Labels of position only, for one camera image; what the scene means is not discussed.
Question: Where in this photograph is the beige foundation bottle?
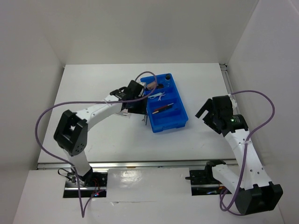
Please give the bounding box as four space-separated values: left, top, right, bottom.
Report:
146 82 164 91

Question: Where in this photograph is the false eyelash case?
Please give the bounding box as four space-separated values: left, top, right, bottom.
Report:
115 111 131 118

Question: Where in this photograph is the silver hair clip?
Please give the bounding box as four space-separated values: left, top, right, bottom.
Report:
142 114 148 125

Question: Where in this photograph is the clear bottle black cap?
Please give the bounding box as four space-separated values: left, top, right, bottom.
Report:
164 73 173 88

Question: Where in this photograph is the blue plastic organizer tray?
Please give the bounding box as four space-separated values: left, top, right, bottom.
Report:
141 73 188 133

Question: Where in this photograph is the red silver lip pencil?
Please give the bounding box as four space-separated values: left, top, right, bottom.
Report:
154 103 174 112

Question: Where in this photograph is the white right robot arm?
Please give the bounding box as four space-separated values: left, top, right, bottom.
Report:
196 95 283 215

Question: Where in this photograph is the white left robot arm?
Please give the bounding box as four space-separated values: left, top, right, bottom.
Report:
54 80 147 186

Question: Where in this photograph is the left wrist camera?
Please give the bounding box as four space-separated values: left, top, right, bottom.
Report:
139 82 147 97

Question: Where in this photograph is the aluminium side rail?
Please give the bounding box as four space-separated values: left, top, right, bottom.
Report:
219 64 233 94

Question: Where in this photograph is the aluminium front rail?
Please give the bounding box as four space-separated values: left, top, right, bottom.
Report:
36 160 239 170

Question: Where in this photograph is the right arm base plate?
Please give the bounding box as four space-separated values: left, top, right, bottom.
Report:
185 169 226 196

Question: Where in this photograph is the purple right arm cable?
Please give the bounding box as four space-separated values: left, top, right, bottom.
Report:
219 90 276 217

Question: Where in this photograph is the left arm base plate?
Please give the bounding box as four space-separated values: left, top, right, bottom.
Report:
57 168 108 198

